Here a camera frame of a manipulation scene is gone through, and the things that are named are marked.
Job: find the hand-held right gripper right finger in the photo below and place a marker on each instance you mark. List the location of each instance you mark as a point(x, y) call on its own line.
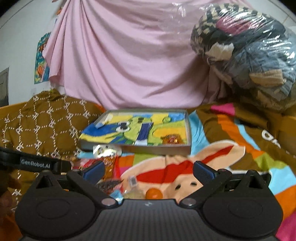
point(203, 172)

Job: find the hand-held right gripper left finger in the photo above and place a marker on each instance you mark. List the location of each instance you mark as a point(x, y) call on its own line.
point(94, 172)

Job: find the clear packet dark brown snack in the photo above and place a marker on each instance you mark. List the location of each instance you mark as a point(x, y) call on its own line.
point(133, 182)

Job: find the grey tray box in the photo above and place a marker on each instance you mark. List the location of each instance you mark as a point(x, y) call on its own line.
point(138, 149)

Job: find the orange tangerine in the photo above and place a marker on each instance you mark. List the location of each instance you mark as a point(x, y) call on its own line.
point(153, 194)

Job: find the clear tofu skewer packet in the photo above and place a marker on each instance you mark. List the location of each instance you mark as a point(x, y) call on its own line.
point(104, 150)

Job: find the colourful printed blanket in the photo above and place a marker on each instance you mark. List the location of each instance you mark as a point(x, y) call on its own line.
point(231, 148)

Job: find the clear packet brown cake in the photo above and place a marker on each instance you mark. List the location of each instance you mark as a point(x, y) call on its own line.
point(172, 139)

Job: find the white and blue wrapper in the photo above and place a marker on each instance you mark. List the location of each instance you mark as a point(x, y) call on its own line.
point(104, 121)

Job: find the dark blue snack packet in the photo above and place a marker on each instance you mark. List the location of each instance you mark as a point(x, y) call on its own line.
point(143, 133)

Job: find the pink hanging cloth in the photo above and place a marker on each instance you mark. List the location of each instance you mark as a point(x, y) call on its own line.
point(138, 58)

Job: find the clear bag of clothes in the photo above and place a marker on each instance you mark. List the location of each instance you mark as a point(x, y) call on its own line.
point(242, 51)

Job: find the colourful wall poster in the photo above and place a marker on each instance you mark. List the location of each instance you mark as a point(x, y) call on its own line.
point(41, 64)

